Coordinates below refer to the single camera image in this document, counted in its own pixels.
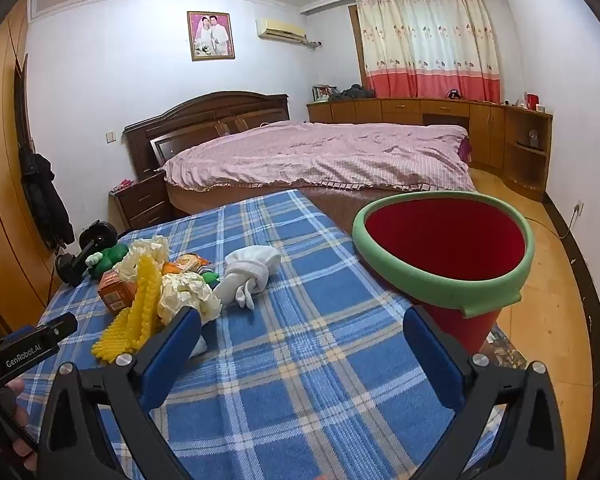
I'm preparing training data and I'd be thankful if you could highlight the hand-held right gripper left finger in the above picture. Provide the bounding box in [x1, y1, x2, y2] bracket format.
[37, 305, 203, 480]

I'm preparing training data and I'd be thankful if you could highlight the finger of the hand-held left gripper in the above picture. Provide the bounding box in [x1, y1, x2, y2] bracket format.
[36, 312, 79, 352]

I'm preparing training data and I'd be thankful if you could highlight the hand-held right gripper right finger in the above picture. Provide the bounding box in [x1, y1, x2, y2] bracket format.
[402, 305, 566, 480]

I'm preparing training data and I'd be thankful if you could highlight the white tissue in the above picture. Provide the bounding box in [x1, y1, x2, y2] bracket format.
[117, 236, 171, 283]
[158, 272, 222, 326]

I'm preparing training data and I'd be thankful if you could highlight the orange carton box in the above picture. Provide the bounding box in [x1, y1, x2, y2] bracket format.
[97, 268, 137, 313]

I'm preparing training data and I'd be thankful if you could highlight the green bowl red inside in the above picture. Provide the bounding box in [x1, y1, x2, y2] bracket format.
[352, 191, 536, 356]

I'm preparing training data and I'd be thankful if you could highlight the white sock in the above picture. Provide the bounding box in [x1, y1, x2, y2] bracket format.
[212, 246, 282, 311]

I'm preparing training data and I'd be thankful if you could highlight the person's left hand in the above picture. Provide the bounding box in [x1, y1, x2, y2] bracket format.
[0, 379, 39, 466]

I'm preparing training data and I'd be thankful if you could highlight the orange snack packet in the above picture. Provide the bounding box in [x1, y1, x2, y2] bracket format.
[172, 253, 213, 273]

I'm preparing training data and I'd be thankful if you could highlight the large green toy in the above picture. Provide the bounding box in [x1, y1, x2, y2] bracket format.
[85, 244, 129, 278]

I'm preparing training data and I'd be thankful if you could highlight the black round-headed stand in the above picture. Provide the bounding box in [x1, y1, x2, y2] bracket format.
[55, 220, 118, 288]

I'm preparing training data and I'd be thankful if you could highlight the blue plaid blanket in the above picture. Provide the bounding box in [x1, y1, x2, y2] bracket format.
[20, 189, 511, 480]

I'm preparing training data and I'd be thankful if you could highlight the black hanging coat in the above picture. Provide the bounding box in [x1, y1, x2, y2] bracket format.
[19, 142, 76, 251]

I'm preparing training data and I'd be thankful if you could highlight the dark wooden nightstand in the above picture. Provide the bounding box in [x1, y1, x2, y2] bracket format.
[108, 172, 176, 231]

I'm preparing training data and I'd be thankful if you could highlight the wooden wardrobe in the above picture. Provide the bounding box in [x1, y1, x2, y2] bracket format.
[0, 5, 61, 341]

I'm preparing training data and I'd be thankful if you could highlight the pink quilt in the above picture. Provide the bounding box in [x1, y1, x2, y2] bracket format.
[161, 120, 478, 193]

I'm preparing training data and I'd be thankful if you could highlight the long wooden cabinet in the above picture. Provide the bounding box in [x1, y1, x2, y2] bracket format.
[306, 97, 553, 203]

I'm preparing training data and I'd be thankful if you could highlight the dark wooden bed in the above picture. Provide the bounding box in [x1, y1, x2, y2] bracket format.
[123, 91, 291, 211]

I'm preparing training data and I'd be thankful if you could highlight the pile of dark clothes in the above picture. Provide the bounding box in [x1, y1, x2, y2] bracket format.
[330, 85, 376, 102]

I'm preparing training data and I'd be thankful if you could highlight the cream and red curtain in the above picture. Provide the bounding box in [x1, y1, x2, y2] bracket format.
[356, 0, 502, 103]

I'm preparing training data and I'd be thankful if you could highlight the framed wall photo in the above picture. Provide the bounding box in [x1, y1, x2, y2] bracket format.
[187, 10, 236, 62]

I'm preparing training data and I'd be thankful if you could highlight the wall air conditioner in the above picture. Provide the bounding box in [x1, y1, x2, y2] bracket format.
[256, 19, 308, 43]

